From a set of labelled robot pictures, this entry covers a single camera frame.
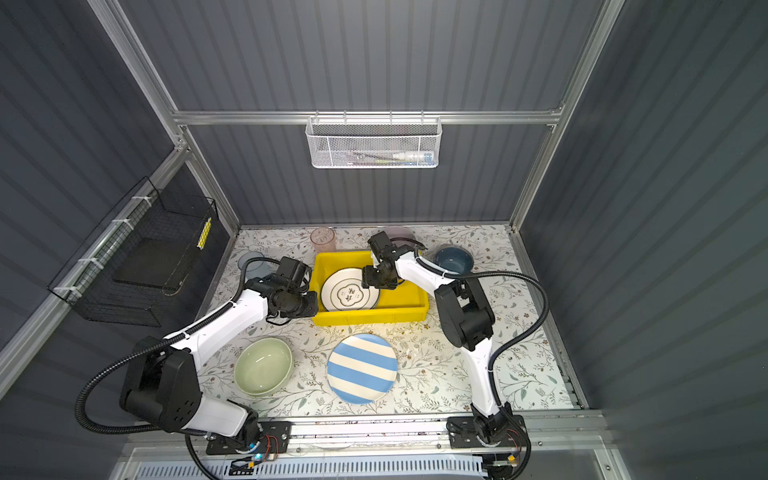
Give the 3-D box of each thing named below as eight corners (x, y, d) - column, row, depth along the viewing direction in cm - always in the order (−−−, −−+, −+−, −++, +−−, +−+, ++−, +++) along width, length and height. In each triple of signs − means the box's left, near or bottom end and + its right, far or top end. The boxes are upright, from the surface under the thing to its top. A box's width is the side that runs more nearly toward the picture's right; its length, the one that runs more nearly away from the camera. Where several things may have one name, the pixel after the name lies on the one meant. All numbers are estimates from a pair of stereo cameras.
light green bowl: (236, 398, 81) (225, 391, 76) (252, 346, 91) (244, 337, 86) (291, 398, 81) (284, 391, 76) (301, 346, 91) (296, 337, 86)
